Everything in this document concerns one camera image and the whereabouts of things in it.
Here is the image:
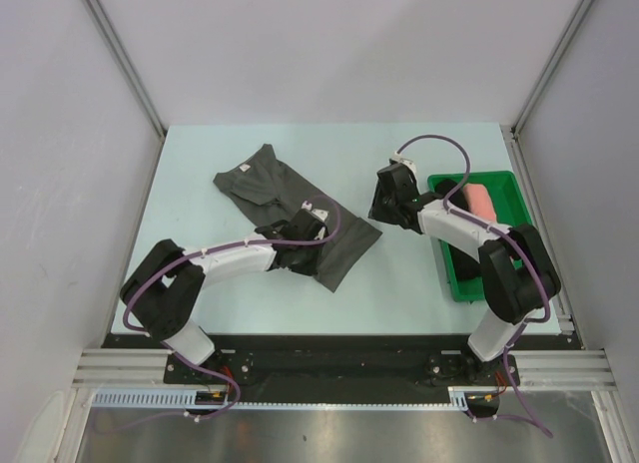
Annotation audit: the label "grey t shirt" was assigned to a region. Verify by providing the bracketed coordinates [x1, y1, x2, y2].
[213, 144, 381, 291]

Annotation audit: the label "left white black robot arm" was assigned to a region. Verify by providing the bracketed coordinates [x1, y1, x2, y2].
[120, 206, 329, 383]

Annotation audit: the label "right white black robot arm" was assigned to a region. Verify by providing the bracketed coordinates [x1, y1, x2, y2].
[369, 161, 561, 384]

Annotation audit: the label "pink rolled t shirt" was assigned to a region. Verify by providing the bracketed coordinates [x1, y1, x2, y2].
[462, 184, 498, 223]

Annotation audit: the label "black rolled t shirt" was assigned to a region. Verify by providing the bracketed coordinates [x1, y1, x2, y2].
[434, 179, 480, 281]

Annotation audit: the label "green plastic tray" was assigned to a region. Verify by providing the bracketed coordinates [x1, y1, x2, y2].
[427, 171, 532, 302]

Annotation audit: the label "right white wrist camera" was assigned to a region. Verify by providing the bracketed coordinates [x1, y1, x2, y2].
[389, 153, 417, 175]

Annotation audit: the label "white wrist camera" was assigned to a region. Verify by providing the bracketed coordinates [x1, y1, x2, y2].
[301, 201, 329, 223]
[389, 153, 417, 175]

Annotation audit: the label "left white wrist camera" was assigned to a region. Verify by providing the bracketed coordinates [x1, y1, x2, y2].
[301, 201, 329, 223]

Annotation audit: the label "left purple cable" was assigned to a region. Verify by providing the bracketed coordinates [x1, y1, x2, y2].
[121, 194, 343, 334]

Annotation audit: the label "purple cable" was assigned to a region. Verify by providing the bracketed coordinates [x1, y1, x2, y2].
[121, 194, 343, 334]
[396, 134, 553, 324]

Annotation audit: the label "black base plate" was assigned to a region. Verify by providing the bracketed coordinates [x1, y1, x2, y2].
[102, 332, 583, 405]

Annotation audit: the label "right aluminium corner post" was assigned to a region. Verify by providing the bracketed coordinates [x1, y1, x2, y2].
[513, 0, 605, 133]

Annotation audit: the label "aluminium corner post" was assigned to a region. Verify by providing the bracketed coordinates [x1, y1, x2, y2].
[74, 0, 168, 138]
[513, 0, 605, 133]

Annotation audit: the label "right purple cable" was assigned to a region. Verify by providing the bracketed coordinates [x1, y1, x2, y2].
[396, 134, 553, 324]

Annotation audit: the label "aluminium frame rail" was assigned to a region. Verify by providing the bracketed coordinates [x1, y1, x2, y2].
[72, 349, 169, 388]

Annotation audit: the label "white slotted cable duct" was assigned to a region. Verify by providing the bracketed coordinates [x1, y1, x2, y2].
[92, 388, 236, 410]

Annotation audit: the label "left aluminium corner post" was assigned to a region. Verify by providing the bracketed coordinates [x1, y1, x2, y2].
[74, 0, 168, 138]

